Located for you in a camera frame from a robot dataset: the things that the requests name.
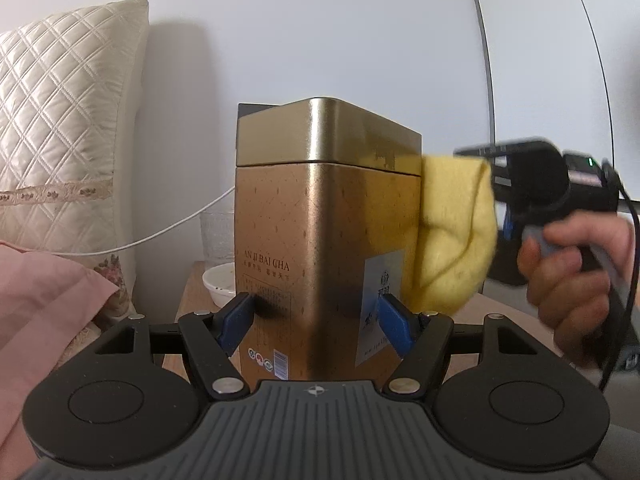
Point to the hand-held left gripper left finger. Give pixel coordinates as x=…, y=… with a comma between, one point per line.
x=237, y=322

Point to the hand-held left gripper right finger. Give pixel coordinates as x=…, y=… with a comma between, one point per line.
x=395, y=325

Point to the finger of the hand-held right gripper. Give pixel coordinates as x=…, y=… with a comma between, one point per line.
x=508, y=225
x=495, y=150

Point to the yellow cleaning cloth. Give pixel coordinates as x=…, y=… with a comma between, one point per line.
x=450, y=240

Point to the gold tea tin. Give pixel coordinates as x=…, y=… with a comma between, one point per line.
x=310, y=235

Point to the person's right hand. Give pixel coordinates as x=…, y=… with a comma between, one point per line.
x=570, y=290

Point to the white ceramic bowl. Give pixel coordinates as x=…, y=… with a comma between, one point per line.
x=217, y=285

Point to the wooden nightstand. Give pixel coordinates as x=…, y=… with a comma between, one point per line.
x=195, y=300

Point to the clear glass cup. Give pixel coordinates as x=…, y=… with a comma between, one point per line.
x=217, y=240

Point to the white wardrobe with grey trim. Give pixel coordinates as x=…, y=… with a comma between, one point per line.
x=550, y=60

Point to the pink bedsheet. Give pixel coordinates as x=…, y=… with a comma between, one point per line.
x=40, y=310

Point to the cream quilted headboard cushion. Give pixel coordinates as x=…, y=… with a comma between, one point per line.
x=65, y=110

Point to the grey wall socket panel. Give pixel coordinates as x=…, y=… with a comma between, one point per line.
x=250, y=109

